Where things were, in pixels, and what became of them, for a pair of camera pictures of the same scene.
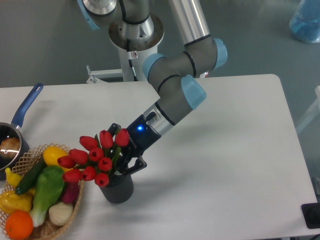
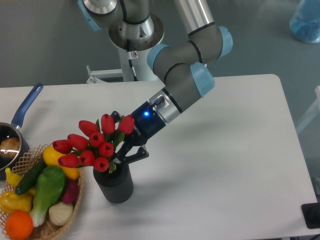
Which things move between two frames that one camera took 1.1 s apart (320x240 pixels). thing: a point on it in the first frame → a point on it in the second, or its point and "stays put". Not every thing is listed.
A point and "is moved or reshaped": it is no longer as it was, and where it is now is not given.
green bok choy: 49,187 stays put
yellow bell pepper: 10,201 stays put
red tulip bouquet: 97,164 is moved or reshaped
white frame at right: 314,110 stays put
